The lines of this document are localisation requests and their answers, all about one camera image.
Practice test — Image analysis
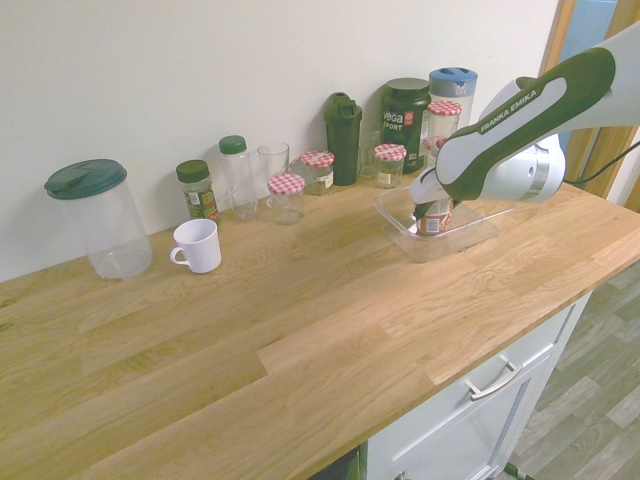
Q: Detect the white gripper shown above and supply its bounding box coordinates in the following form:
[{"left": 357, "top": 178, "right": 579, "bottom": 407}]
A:
[{"left": 409, "top": 168, "right": 465, "bottom": 222}]

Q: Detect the cereal cup with foil lid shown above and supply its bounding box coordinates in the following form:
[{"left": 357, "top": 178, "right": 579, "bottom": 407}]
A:
[{"left": 416, "top": 197, "right": 453, "bottom": 237}]

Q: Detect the clear plastic rectangular container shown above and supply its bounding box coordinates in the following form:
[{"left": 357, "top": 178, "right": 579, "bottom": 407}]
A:
[{"left": 374, "top": 185, "right": 516, "bottom": 265}]

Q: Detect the empty jar gingham lid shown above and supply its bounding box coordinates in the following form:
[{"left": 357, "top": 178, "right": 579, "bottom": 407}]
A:
[
  {"left": 423, "top": 135, "right": 448, "bottom": 174},
  {"left": 426, "top": 100, "right": 463, "bottom": 144},
  {"left": 266, "top": 173, "right": 306, "bottom": 226}
]

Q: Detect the small labelled jar gingham lid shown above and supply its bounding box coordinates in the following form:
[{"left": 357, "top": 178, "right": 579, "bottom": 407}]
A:
[{"left": 373, "top": 143, "right": 407, "bottom": 190}]

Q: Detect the small clear glass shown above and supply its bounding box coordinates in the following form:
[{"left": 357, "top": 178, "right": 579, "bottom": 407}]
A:
[{"left": 356, "top": 130, "right": 382, "bottom": 179}]

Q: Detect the dark Vega Sport tub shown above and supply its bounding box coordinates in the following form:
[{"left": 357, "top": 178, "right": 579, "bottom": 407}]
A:
[{"left": 381, "top": 77, "right": 432, "bottom": 175}]

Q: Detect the clear canister blue lid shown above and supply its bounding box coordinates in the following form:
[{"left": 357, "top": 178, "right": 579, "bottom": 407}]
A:
[{"left": 428, "top": 66, "right": 479, "bottom": 136}]

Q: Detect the dark green shaker bottle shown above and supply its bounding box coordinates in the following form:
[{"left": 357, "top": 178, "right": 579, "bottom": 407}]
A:
[{"left": 322, "top": 91, "right": 364, "bottom": 187}]

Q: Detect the tall clear drinking glass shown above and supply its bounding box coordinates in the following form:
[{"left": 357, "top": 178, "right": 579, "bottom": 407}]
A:
[{"left": 257, "top": 141, "right": 291, "bottom": 187}]

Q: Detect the clear bottle green cap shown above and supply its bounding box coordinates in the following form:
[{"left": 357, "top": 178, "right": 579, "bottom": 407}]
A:
[{"left": 218, "top": 135, "right": 261, "bottom": 222}]

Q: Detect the white cabinet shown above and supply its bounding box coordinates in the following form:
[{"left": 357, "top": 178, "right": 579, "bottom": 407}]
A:
[{"left": 367, "top": 292, "right": 594, "bottom": 480}]

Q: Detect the spice jar dark green lid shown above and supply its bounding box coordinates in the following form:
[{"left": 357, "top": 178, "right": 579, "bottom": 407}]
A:
[{"left": 175, "top": 159, "right": 222, "bottom": 225}]

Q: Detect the white mug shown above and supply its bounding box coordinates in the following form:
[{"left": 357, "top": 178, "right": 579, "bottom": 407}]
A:
[{"left": 169, "top": 218, "right": 223, "bottom": 275}]

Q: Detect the large clear canister teal lid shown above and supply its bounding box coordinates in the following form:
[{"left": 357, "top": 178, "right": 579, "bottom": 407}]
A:
[{"left": 43, "top": 158, "right": 154, "bottom": 280}]

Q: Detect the wooden door frame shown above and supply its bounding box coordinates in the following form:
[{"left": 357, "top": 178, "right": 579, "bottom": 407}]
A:
[{"left": 538, "top": 0, "right": 640, "bottom": 197}]

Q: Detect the black cable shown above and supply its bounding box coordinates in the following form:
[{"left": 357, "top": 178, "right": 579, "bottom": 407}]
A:
[{"left": 564, "top": 139, "right": 640, "bottom": 184}]

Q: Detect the metal drawer handle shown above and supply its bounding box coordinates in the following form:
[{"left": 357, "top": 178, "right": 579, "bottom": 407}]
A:
[{"left": 463, "top": 356, "right": 524, "bottom": 401}]

